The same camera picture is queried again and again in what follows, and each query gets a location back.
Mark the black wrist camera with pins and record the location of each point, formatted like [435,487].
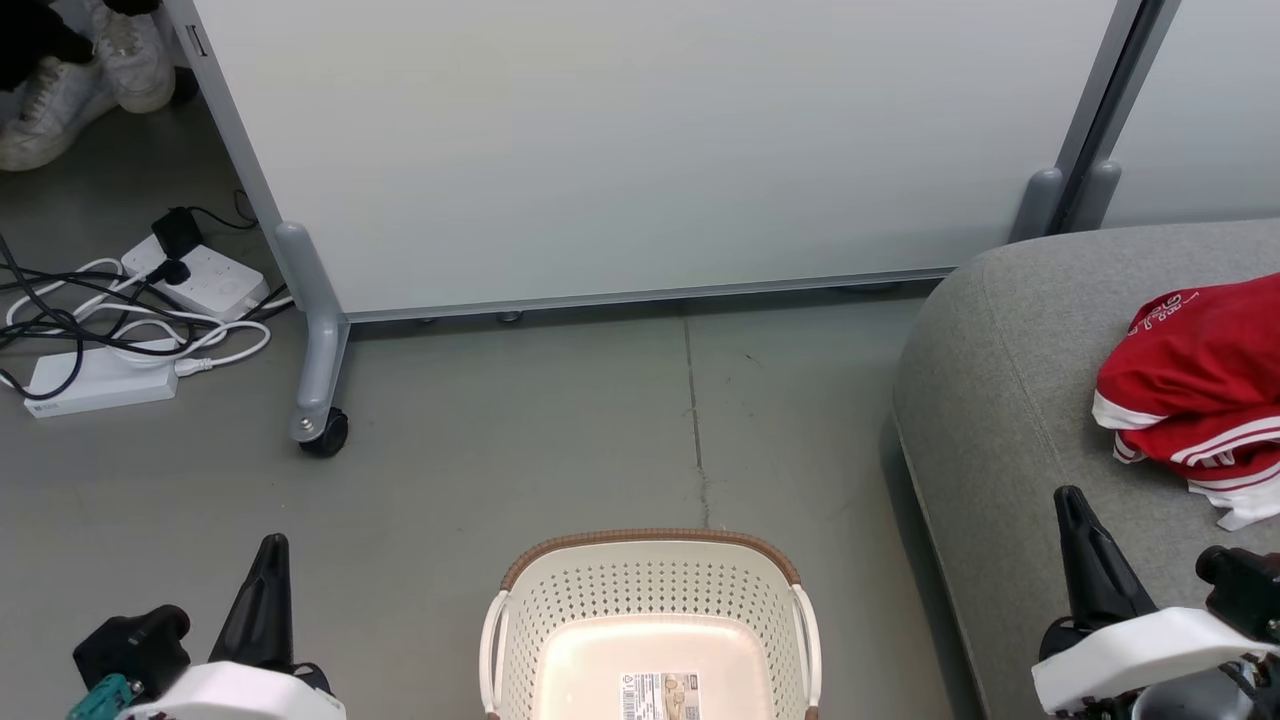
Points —
[1245,590]
[135,645]

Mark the red and white sports clothing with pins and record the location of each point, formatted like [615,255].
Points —
[1200,380]

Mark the paper label sticker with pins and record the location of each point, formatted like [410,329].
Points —
[660,697]

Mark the black power adapter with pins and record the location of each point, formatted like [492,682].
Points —
[178,232]

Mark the white square power strip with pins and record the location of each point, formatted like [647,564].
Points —
[225,285]

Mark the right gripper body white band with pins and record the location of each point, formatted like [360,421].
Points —
[1140,655]

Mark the wide white partition panel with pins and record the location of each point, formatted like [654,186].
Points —
[650,140]

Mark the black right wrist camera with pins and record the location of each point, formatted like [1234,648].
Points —
[1245,590]

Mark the cream perforated laundry basket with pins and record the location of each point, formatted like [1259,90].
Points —
[650,610]

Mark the black trouser leg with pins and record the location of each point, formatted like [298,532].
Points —
[35,35]
[130,5]

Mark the grey fabric sofa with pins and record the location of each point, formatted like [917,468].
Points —
[1010,400]

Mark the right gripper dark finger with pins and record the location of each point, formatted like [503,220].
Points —
[1112,570]
[1082,570]

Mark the small black plug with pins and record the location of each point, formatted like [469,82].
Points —
[170,272]

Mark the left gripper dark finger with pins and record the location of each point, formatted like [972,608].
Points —
[278,610]
[245,620]

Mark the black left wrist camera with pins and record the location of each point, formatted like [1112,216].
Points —
[135,645]

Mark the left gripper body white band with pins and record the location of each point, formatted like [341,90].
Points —
[235,695]

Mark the black caster wheel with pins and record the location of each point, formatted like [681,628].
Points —
[330,435]

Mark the narrow white partition panel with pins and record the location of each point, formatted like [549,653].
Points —
[1210,100]

